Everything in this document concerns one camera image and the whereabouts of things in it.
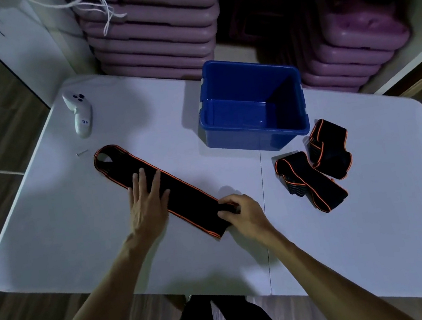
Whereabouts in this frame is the person's right hand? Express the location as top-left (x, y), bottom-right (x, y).
top-left (215, 188), bottom-right (276, 246)

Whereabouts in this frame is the person's left hand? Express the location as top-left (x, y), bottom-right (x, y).
top-left (123, 164), bottom-right (178, 240)

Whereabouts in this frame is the long black orange-trimmed strap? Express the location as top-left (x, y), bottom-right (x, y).
top-left (91, 126), bottom-right (243, 258)

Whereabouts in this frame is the person's left forearm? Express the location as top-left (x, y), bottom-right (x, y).
top-left (8, 231), bottom-right (169, 320)

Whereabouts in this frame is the person's right forearm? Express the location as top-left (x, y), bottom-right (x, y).
top-left (253, 210), bottom-right (414, 320)

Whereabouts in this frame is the white handheld controller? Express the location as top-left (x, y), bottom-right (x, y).
top-left (61, 87), bottom-right (97, 141)

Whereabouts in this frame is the blue plastic bin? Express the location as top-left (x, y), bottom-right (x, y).
top-left (190, 46), bottom-right (314, 163)

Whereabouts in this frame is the tall stack of purple steppers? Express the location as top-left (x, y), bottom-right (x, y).
top-left (64, 0), bottom-right (236, 98)

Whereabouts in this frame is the short stack of purple steppers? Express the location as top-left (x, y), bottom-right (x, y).
top-left (289, 0), bottom-right (420, 101)

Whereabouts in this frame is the folded black orange-trimmed strap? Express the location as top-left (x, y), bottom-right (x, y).
top-left (302, 115), bottom-right (356, 185)
top-left (273, 145), bottom-right (351, 220)

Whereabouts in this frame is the white cord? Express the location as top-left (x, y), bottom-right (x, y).
top-left (24, 0), bottom-right (131, 48)

